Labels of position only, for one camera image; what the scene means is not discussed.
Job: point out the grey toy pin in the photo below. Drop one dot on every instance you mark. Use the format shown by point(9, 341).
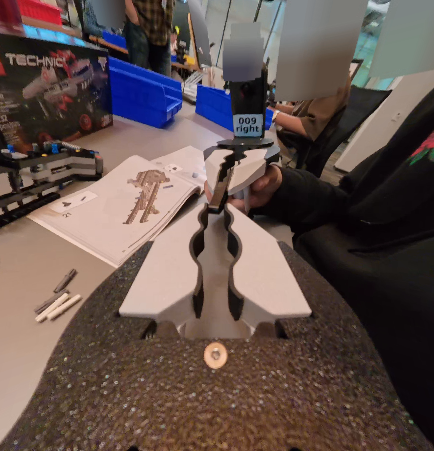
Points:
point(65, 281)
point(47, 303)

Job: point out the red plastic bin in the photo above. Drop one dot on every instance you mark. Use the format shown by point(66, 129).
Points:
point(40, 10)

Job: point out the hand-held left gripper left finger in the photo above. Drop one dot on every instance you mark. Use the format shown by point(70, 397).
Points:
point(164, 278)

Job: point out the grey toy chassis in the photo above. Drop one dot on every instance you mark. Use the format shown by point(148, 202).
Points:
point(44, 169)

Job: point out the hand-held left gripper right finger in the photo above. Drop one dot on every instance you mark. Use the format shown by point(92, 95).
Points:
point(270, 278)

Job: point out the blue plastic bin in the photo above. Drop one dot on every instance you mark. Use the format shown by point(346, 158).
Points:
point(114, 39)
point(139, 95)
point(210, 105)

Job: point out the black office chair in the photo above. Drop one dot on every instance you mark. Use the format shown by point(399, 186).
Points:
point(361, 116)

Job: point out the grey desk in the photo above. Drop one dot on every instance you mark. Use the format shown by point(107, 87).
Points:
point(167, 141)

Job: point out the person's right forearm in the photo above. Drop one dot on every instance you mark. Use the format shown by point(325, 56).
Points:
point(308, 197)

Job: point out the white toy pin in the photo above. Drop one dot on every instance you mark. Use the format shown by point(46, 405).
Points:
point(63, 307)
point(49, 310)

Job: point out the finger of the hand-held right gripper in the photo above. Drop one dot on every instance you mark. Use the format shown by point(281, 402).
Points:
point(248, 172)
point(212, 172)

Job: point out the person's right hand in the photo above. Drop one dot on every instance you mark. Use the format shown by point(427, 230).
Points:
point(268, 186)

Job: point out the black toy set box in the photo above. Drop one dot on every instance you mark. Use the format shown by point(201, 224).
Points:
point(44, 88)

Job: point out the toy building instruction booklet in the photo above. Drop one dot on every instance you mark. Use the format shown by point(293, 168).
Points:
point(114, 211)

